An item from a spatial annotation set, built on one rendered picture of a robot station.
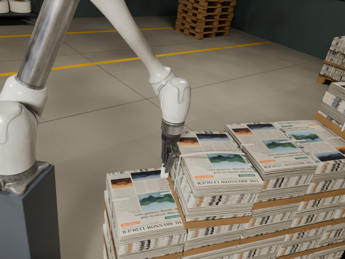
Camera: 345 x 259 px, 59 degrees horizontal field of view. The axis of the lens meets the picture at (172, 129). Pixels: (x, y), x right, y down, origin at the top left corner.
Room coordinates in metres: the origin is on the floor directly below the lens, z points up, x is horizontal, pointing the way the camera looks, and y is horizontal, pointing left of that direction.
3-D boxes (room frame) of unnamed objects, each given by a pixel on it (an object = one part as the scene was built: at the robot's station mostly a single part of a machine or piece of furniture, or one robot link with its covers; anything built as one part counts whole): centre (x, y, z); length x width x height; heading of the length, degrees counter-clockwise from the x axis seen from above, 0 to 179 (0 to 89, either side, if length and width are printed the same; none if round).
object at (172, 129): (1.04, 0.00, 1.19); 0.09 x 0.09 x 0.06
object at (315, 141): (1.37, -0.72, 0.95); 0.38 x 0.29 x 0.23; 24
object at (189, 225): (0.97, -0.22, 0.86); 0.29 x 0.16 x 0.04; 109
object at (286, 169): (1.25, -0.45, 0.95); 0.38 x 0.29 x 0.23; 23
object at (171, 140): (1.04, 0.00, 1.12); 0.08 x 0.07 x 0.09; 24
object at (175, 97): (1.06, 0.01, 1.30); 0.13 x 0.11 x 0.16; 18
